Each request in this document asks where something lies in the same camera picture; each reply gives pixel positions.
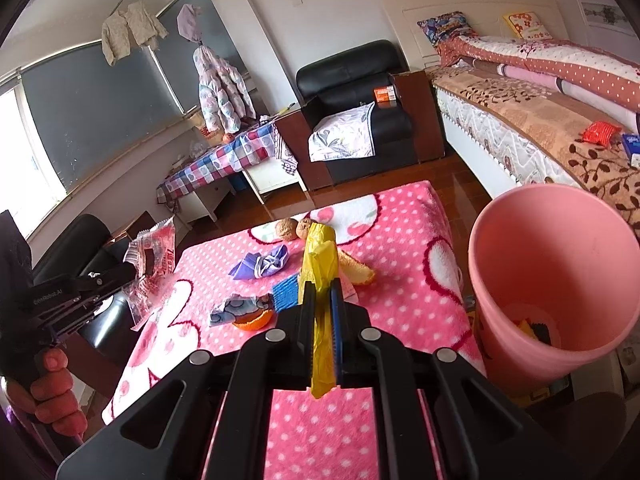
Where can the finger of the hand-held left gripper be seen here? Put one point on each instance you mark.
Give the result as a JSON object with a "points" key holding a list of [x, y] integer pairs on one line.
{"points": [[85, 312], [112, 275]]}

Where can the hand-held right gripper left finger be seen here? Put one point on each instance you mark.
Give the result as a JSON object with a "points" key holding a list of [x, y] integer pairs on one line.
{"points": [[305, 320]]}

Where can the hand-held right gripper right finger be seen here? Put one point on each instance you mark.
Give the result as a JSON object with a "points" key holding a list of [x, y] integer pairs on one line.
{"points": [[336, 330]]}

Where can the blue foam net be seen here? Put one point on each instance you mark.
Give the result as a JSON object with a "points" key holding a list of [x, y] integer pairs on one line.
{"points": [[286, 292]]}

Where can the clear red print wrapper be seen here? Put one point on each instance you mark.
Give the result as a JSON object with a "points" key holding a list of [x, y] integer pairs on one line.
{"points": [[155, 245]]}

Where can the orange peel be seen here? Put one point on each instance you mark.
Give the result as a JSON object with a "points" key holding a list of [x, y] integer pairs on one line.
{"points": [[252, 321]]}

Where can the yellow foam net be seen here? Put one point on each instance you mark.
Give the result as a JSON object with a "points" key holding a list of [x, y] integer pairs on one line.
{"points": [[320, 260]]}

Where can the blue printed wrapper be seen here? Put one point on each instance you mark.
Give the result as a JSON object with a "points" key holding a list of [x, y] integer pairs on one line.
{"points": [[235, 307]]}

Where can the purple face mask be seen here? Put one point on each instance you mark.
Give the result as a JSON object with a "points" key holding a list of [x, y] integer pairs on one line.
{"points": [[260, 262]]}

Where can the black foam net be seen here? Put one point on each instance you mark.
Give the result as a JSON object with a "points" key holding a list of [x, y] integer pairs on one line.
{"points": [[541, 333]]}

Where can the pink plastic bin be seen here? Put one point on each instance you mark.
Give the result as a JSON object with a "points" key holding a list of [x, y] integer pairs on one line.
{"points": [[550, 240]]}

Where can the person's left hand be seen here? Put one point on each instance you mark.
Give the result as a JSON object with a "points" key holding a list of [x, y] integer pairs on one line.
{"points": [[55, 390]]}

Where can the black leather sofa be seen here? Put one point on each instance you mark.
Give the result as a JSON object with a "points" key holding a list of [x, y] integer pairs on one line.
{"points": [[75, 245]]}

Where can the wooden side table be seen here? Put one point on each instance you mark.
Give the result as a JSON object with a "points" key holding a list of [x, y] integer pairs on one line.
{"points": [[132, 225]]}

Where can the walnut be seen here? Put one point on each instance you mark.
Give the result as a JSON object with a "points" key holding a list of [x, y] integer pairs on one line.
{"points": [[304, 228], [286, 229]]}

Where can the pink polka dot blanket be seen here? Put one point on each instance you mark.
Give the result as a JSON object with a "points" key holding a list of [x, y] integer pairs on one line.
{"points": [[400, 240]]}

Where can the white low cabinet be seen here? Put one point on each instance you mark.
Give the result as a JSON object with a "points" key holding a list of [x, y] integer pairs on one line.
{"points": [[200, 202]]}

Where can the white table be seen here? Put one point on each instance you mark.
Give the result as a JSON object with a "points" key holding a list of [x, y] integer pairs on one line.
{"points": [[270, 177]]}

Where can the checked tablecloth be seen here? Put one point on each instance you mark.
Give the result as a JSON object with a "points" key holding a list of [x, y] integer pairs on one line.
{"points": [[215, 165]]}

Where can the wide grey window blind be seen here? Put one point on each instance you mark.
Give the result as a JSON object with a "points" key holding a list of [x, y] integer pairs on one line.
{"points": [[100, 115]]}

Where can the patterned hanging cloth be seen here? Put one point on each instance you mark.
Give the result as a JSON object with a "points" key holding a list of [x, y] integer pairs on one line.
{"points": [[286, 152]]}

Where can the brown paper bag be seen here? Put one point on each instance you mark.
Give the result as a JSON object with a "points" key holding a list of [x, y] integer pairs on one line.
{"points": [[197, 122]]}

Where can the dark wooden side cabinet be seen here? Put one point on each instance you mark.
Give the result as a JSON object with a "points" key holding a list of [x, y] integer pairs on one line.
{"points": [[422, 115], [300, 145]]}

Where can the orange fruit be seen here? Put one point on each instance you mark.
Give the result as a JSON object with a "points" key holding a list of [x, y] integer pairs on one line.
{"points": [[228, 138]]}

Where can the small yellow scrap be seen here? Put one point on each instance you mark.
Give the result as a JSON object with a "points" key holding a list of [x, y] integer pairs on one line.
{"points": [[525, 329]]}

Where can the white floral cloth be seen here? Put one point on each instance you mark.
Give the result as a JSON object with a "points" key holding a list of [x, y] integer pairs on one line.
{"points": [[342, 132]]}

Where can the puffy printed jacket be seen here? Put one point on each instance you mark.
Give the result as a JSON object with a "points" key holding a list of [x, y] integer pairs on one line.
{"points": [[222, 90]]}

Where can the orange box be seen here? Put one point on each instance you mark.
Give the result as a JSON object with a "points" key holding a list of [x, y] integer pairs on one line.
{"points": [[385, 94]]}

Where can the white quilted mattress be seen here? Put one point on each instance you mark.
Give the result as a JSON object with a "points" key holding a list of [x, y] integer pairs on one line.
{"points": [[490, 140]]}

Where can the beige hanging garment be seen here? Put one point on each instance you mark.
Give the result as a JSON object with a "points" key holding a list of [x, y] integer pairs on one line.
{"points": [[130, 30]]}

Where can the black leather armchair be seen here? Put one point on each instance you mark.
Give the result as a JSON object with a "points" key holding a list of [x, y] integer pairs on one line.
{"points": [[350, 70]]}

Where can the purple hanging hat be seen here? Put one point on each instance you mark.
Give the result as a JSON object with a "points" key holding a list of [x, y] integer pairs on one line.
{"points": [[189, 22]]}

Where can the narrow grey window blind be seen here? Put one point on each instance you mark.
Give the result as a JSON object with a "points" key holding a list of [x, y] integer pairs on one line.
{"points": [[210, 20]]}

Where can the brown floral bed sheet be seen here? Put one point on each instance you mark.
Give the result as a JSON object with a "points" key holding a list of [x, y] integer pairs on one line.
{"points": [[540, 115]]}

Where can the white bed headboard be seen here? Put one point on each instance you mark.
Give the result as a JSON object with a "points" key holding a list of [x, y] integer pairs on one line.
{"points": [[400, 25]]}

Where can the cartoon print pillow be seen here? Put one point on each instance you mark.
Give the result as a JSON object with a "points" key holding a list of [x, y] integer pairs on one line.
{"points": [[447, 27]]}

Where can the pink rolled blanket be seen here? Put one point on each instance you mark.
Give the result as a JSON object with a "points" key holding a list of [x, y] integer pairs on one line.
{"points": [[550, 85]]}

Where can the red snack packet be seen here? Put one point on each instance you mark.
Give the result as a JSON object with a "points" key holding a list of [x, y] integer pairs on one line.
{"points": [[600, 134]]}

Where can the blue box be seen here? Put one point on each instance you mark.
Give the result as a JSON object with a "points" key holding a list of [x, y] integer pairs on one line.
{"points": [[631, 147]]}

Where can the red polka dot quilt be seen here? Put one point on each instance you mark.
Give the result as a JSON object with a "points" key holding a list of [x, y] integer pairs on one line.
{"points": [[550, 55]]}

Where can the yellow flower pillow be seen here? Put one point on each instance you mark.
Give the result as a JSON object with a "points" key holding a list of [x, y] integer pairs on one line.
{"points": [[527, 24]]}

